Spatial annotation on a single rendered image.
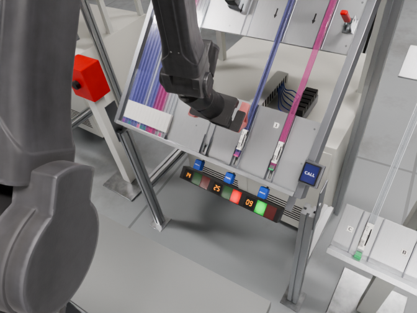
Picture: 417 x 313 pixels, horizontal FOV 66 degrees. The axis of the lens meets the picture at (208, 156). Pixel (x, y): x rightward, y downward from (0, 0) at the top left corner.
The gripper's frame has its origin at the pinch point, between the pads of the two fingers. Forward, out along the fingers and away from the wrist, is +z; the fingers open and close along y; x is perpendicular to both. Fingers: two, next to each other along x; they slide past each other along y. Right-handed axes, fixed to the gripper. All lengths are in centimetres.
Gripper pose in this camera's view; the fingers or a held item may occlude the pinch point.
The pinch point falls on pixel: (228, 117)
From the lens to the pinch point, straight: 79.8
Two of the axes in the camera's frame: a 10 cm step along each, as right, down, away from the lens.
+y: -8.2, -3.4, 4.6
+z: 4.3, 1.8, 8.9
